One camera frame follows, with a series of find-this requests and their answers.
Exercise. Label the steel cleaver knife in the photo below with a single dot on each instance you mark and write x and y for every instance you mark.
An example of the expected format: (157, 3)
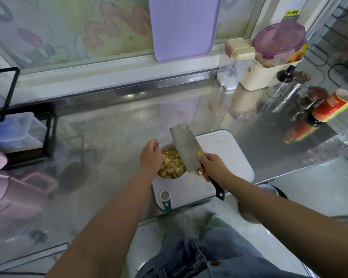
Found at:
(185, 146)

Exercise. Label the clear plastic storage box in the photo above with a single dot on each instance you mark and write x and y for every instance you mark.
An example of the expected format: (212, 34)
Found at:
(11, 133)

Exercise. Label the metal bowl with scraps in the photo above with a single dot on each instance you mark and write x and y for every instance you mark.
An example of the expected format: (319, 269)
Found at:
(270, 191)

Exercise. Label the purple lid food container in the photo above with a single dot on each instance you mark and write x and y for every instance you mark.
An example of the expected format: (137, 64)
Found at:
(279, 42)

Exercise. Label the purple plastic cutting board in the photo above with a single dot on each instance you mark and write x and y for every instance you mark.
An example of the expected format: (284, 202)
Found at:
(183, 26)

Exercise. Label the person's right forearm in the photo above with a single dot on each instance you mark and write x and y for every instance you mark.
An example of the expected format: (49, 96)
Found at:
(299, 231)

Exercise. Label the person's left forearm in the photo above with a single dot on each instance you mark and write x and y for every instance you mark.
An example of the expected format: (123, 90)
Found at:
(96, 231)

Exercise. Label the sauce bottle red label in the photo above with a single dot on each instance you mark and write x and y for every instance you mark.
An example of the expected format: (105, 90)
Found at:
(330, 107)

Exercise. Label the steel bin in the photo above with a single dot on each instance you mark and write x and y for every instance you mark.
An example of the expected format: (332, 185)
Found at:
(23, 263)

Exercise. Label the pink kettle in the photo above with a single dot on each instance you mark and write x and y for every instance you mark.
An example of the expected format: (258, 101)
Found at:
(3, 185)

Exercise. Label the person's right hand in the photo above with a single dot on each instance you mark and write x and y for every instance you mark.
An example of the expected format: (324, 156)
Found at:
(216, 169)

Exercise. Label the pile of diced potato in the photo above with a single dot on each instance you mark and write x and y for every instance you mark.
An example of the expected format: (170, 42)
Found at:
(173, 163)

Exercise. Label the person's blue jeans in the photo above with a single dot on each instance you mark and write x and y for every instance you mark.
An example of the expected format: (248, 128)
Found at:
(191, 260)

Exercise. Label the black metal rack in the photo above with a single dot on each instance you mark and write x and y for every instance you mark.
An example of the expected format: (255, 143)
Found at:
(46, 136)

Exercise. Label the person's left hand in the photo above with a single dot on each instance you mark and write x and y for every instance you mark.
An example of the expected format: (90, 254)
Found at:
(151, 158)

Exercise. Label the clear container cream lid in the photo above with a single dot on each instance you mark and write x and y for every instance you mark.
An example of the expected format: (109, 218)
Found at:
(235, 63)

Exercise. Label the glass jar red lid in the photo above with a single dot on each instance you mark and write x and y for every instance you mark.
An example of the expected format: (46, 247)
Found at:
(313, 96)

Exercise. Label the white cutting board green rim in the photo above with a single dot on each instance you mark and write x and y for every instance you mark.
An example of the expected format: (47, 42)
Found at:
(232, 156)

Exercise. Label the glass bottle black cap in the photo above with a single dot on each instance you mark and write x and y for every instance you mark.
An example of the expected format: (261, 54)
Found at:
(281, 82)

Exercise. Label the cream plastic canister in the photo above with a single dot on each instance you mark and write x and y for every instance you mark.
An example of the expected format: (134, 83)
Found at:
(256, 78)

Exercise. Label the clear plastic bottle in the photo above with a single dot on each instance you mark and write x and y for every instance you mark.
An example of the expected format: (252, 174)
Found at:
(342, 144)

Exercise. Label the white bowl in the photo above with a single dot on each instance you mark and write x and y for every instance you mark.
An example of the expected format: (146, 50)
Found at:
(165, 176)

